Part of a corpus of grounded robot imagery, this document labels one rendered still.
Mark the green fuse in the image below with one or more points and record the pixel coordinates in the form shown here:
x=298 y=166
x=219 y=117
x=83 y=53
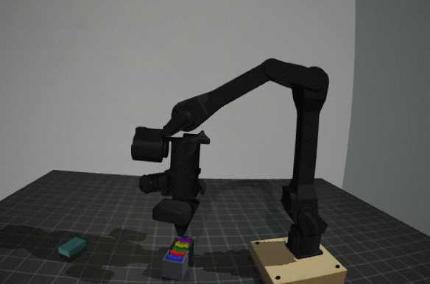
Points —
x=179 y=249

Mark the yellow blade fuse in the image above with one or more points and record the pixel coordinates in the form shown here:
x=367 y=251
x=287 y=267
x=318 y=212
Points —
x=186 y=245

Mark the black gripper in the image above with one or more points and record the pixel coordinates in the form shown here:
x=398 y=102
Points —
x=184 y=187

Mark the teal rectangular block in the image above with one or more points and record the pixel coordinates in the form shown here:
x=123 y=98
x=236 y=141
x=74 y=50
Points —
x=72 y=247

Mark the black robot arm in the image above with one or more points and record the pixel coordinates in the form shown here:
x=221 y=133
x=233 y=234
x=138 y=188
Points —
x=309 y=89

